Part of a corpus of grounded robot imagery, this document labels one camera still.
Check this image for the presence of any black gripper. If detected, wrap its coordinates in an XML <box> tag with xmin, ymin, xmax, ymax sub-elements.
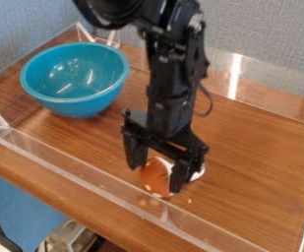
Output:
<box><xmin>121</xmin><ymin>95</ymin><xmax>210</xmax><ymax>193</ymax></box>

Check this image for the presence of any brown and white toy mushroom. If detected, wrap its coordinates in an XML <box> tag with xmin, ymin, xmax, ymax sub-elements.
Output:
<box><xmin>140</xmin><ymin>156</ymin><xmax>207</xmax><ymax>199</ymax></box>

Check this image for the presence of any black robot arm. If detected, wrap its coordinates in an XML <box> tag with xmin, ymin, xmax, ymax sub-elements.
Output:
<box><xmin>73</xmin><ymin>0</ymin><xmax>210</xmax><ymax>193</ymax></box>

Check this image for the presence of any blue plastic bowl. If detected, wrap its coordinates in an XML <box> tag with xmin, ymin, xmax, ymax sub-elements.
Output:
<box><xmin>21</xmin><ymin>42</ymin><xmax>129</xmax><ymax>118</ymax></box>

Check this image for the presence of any grey white box under table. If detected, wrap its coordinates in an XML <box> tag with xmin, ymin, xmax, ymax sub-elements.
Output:
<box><xmin>37</xmin><ymin>219</ymin><xmax>99</xmax><ymax>252</ymax></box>

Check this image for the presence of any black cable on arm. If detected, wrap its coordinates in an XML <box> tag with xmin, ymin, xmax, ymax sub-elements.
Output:
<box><xmin>191</xmin><ymin>82</ymin><xmax>215</xmax><ymax>118</ymax></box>

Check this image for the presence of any clear acrylic barrier wall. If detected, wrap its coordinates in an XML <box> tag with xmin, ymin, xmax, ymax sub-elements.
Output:
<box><xmin>0</xmin><ymin>20</ymin><xmax>304</xmax><ymax>252</ymax></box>

